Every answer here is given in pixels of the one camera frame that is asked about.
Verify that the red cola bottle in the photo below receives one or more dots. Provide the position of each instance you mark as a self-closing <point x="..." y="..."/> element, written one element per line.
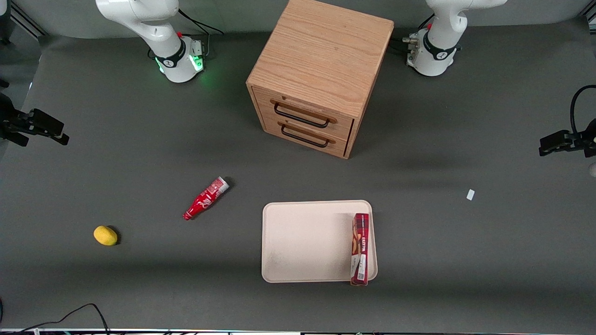
<point x="205" y="199"/>

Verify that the cream plastic tray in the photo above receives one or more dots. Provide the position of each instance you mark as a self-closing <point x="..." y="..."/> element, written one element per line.
<point x="307" y="242"/>

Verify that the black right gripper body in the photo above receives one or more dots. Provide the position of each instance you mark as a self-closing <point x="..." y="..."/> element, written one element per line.
<point x="13" y="122"/>

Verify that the wooden drawer front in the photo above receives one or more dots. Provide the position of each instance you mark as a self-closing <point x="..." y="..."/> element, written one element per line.
<point x="344" y="126"/>
<point x="336" y="145"/>

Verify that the wooden two-drawer cabinet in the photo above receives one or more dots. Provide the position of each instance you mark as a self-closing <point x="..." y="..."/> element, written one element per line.
<point x="321" y="51"/>

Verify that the red tartan cookie box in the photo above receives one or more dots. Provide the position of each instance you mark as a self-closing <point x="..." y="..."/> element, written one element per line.
<point x="360" y="251"/>

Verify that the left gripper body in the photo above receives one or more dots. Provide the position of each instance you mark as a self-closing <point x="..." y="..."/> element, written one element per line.
<point x="576" y="138"/>

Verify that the yellow lemon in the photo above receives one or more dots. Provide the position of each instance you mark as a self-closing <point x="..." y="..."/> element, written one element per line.
<point x="105" y="235"/>

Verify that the aluminium frame rail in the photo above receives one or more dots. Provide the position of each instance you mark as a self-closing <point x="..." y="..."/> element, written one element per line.
<point x="587" y="19"/>
<point x="28" y="21"/>

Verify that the small white paper scrap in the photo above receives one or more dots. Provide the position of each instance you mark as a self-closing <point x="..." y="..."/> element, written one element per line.
<point x="470" y="194"/>

